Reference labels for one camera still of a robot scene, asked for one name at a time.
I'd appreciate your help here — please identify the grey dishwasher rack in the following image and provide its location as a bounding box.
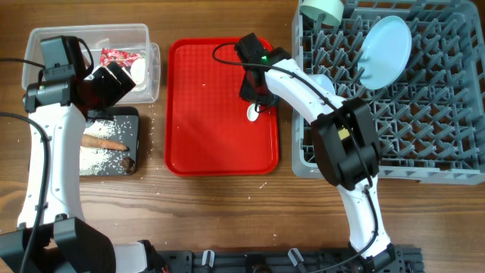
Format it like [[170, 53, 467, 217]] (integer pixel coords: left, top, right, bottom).
[[292, 1, 484, 185]]

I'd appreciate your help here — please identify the white plastic spoon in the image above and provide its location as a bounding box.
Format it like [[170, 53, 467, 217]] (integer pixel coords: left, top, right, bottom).
[[246, 103, 259, 122]]

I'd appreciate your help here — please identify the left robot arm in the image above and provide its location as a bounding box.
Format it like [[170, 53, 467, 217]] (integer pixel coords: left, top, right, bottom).
[[1, 36, 170, 272]]

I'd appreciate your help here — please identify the brown carrot stick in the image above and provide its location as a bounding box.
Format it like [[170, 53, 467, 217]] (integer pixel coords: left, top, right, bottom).
[[81, 134, 129, 152]]

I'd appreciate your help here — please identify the black plastic tray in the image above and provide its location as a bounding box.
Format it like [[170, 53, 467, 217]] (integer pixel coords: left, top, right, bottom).
[[77, 106, 141, 177]]

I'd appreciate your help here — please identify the small light blue bowl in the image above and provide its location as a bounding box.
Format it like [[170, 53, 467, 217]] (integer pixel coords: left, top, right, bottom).
[[309, 74, 336, 95]]

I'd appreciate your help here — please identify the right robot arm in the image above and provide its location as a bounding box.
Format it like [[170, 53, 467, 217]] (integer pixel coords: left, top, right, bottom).
[[234, 33, 395, 272]]

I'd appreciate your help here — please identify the brown food scrap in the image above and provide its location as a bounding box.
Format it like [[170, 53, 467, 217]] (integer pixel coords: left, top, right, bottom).
[[120, 157, 136, 174]]

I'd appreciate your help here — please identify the red serving tray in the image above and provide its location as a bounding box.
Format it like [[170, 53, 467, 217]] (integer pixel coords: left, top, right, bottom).
[[164, 37, 280, 176]]

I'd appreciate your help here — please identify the yellow plastic cup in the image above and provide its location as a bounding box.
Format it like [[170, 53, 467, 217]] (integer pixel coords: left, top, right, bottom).
[[338, 128, 350, 140]]

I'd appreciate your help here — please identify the clear plastic bin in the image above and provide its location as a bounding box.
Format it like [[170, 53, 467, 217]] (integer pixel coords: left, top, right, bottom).
[[24, 24, 161, 104]]

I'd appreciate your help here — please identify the white rice pile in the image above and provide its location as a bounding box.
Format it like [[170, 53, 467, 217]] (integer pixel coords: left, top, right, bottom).
[[78, 115, 139, 177]]

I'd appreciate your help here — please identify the large light blue plate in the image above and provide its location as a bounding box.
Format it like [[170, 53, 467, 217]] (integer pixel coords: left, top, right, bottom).
[[357, 15, 412, 89]]

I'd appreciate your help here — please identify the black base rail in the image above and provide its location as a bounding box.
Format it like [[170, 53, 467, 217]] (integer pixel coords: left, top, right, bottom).
[[159, 245, 425, 273]]

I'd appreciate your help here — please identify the red snack wrapper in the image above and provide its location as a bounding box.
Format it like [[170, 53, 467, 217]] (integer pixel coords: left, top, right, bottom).
[[99, 49, 145, 67]]

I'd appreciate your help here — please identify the right black cable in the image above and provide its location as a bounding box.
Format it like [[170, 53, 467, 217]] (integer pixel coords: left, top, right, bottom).
[[211, 42, 380, 273]]

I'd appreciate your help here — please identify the green bowl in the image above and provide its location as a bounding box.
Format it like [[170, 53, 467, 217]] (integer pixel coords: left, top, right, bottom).
[[299, 0, 344, 27]]

